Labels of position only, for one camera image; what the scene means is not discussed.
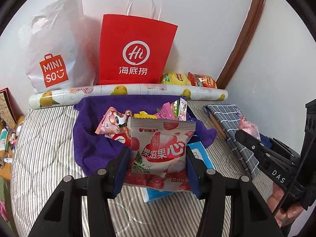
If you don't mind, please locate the small pink candy packet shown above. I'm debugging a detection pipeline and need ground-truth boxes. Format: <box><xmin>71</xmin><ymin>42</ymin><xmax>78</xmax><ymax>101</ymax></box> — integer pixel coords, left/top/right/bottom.
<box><xmin>238</xmin><ymin>114</ymin><xmax>261</xmax><ymax>140</ymax></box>

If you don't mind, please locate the pink white long packet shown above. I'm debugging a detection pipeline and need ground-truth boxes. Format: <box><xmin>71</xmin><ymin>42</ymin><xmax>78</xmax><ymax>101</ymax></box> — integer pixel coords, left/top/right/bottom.
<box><xmin>177</xmin><ymin>97</ymin><xmax>187</xmax><ymax>121</ymax></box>

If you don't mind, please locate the red small snack packet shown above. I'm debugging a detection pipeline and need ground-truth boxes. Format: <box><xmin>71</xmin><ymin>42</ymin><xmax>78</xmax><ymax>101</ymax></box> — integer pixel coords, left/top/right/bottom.
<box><xmin>107</xmin><ymin>134</ymin><xmax>131</xmax><ymax>147</ymax></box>

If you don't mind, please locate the lychee strawberry jelly bag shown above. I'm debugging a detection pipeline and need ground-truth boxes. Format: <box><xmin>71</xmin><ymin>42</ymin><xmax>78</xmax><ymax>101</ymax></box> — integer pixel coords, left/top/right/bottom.
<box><xmin>124</xmin><ymin>118</ymin><xmax>196</xmax><ymax>192</ymax></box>

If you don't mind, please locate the pink yellow snack bag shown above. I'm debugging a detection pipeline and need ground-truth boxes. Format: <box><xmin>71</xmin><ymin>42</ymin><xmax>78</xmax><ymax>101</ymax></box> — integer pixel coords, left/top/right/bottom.
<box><xmin>155</xmin><ymin>102</ymin><xmax>175</xmax><ymax>120</ymax></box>

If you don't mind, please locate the pink panda snack bag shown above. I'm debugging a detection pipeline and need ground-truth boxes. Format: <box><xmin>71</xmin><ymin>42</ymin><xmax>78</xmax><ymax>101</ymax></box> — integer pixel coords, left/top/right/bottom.
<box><xmin>95</xmin><ymin>106</ymin><xmax>132</xmax><ymax>139</ymax></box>

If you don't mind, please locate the yellow triangular snack packet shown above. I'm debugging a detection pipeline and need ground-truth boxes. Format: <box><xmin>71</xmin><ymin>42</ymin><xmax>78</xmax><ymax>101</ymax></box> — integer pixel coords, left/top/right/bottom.
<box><xmin>133</xmin><ymin>111</ymin><xmax>158</xmax><ymax>119</ymax></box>

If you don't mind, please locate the green triangular snack packet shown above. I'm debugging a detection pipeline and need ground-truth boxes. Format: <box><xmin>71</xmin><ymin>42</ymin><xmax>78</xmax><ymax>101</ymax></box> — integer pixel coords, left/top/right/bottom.
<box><xmin>170</xmin><ymin>100</ymin><xmax>178</xmax><ymax>120</ymax></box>

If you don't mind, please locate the person right hand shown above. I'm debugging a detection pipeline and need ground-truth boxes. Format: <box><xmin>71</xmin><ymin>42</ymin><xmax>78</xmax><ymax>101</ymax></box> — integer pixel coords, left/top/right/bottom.
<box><xmin>266</xmin><ymin>182</ymin><xmax>305</xmax><ymax>228</ymax></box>

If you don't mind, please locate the grey checked folded cloth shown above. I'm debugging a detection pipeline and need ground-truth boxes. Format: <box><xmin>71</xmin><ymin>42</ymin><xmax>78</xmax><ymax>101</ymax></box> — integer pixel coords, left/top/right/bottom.
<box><xmin>204</xmin><ymin>102</ymin><xmax>259</xmax><ymax>180</ymax></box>

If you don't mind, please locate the blue tissue box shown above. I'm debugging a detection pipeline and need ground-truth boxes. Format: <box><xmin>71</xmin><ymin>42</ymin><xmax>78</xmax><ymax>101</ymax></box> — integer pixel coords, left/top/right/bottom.
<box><xmin>141</xmin><ymin>142</ymin><xmax>215</xmax><ymax>203</ymax></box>

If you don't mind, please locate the purple towel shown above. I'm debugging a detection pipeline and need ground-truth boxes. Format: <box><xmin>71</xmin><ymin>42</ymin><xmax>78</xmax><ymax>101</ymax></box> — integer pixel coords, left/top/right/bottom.
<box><xmin>73</xmin><ymin>94</ymin><xmax>218</xmax><ymax>178</ymax></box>

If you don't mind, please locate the orange chips bag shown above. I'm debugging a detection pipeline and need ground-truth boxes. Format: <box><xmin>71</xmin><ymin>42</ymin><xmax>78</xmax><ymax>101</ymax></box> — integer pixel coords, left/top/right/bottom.
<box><xmin>187</xmin><ymin>72</ymin><xmax>217</xmax><ymax>89</ymax></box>

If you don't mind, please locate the yellow chips bag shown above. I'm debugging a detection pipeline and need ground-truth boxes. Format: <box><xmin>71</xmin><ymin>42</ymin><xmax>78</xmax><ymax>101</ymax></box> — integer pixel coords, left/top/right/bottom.
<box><xmin>161</xmin><ymin>72</ymin><xmax>191</xmax><ymax>86</ymax></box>

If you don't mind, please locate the rolled pear-print tablecloth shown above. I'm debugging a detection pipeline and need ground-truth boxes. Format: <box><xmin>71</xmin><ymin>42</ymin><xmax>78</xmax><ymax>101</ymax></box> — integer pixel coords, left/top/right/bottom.
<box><xmin>29</xmin><ymin>84</ymin><xmax>228</xmax><ymax>109</ymax></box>

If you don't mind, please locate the patterned book box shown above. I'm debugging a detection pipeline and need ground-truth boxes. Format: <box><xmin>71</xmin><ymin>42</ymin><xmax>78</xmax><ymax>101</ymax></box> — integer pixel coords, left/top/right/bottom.
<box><xmin>0</xmin><ymin>88</ymin><xmax>17</xmax><ymax>128</ymax></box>

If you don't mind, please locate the red paper shopping bag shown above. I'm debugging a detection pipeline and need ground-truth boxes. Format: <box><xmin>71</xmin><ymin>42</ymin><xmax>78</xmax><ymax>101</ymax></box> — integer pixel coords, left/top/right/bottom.
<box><xmin>99</xmin><ymin>0</ymin><xmax>178</xmax><ymax>85</ymax></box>

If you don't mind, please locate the white plastic Miniso bag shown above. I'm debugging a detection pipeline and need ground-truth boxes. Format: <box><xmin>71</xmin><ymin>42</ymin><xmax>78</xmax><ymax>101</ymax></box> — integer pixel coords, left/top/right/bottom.
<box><xmin>18</xmin><ymin>0</ymin><xmax>96</xmax><ymax>93</ymax></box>

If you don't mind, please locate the brown door frame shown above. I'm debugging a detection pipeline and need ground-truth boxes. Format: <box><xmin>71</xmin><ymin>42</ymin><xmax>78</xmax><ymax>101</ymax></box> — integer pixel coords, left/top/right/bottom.
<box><xmin>216</xmin><ymin>0</ymin><xmax>266</xmax><ymax>89</ymax></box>

